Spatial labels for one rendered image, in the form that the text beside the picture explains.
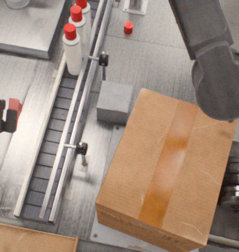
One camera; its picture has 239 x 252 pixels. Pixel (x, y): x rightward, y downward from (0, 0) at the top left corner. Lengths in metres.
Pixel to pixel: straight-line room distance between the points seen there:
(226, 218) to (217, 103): 1.29
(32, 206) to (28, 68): 0.50
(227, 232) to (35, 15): 1.24
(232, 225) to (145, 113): 1.02
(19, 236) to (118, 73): 0.61
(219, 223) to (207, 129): 0.93
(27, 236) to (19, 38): 0.66
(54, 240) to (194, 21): 0.74
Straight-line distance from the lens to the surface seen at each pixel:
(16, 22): 1.30
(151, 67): 1.21
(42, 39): 1.23
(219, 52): 0.42
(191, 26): 0.44
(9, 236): 1.02
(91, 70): 1.14
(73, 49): 1.01
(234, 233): 1.69
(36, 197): 0.98
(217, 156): 0.78
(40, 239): 1.00
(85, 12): 1.07
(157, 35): 1.30
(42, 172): 1.00
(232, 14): 2.66
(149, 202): 0.72
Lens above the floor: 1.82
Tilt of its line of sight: 65 degrees down
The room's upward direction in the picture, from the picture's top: 5 degrees clockwise
